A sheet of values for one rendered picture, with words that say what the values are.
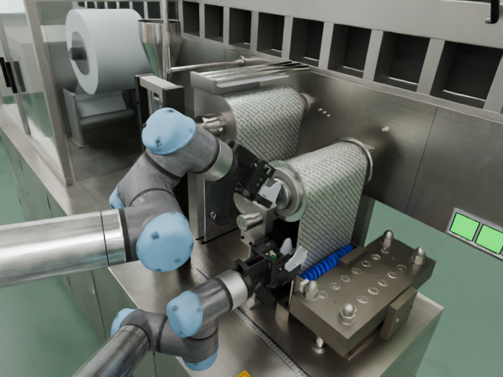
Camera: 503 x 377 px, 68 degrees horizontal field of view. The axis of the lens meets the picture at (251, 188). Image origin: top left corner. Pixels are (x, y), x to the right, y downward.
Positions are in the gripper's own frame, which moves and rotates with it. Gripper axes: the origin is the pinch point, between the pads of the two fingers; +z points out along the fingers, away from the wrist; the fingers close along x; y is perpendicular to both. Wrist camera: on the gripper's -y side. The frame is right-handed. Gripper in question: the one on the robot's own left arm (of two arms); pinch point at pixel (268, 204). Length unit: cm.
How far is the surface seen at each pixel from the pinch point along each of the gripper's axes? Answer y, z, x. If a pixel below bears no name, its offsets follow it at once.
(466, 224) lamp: 20.3, 30.0, -30.5
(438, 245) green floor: 36, 236, 19
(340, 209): 8.3, 19.2, -6.4
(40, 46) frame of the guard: 5, -26, 96
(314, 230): 0.5, 13.0, -6.4
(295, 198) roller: 4.3, 0.8, -4.9
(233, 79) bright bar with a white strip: 22.1, -7.6, 23.7
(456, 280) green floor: 18, 215, -6
